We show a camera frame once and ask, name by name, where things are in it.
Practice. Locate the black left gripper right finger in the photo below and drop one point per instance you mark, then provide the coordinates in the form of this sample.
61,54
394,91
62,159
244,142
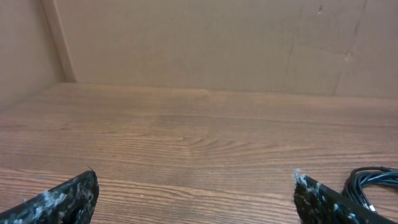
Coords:
318,204

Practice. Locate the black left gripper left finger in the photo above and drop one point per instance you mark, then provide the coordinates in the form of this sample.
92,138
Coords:
72,202

